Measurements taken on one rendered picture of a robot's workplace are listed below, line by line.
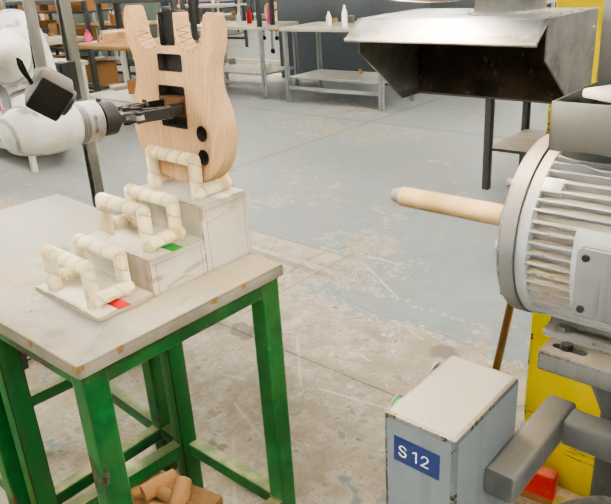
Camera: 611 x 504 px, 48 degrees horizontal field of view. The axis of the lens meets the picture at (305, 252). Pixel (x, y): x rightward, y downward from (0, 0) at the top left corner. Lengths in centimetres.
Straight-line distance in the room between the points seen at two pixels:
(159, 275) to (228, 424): 123
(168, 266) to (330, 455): 117
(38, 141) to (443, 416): 99
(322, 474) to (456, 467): 166
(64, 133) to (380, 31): 73
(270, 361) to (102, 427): 49
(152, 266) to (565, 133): 98
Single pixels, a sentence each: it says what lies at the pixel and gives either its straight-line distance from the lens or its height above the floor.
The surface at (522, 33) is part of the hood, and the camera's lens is 95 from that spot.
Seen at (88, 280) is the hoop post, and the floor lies 101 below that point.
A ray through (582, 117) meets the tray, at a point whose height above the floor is 142.
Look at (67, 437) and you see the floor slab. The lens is 285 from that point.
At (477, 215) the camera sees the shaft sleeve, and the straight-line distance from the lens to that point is 105.
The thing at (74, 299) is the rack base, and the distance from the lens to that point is 164.
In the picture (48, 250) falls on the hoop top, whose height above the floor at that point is 105.
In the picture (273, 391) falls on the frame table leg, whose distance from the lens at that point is 183.
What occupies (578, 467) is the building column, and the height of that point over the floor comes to 13.
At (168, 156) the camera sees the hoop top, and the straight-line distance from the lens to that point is 171.
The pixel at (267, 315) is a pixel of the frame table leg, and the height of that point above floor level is 81.
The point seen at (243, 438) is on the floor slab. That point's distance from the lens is 265.
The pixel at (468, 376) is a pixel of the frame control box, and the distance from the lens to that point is 90.
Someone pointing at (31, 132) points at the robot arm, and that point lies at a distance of 148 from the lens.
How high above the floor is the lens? 161
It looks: 23 degrees down
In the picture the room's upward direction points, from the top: 4 degrees counter-clockwise
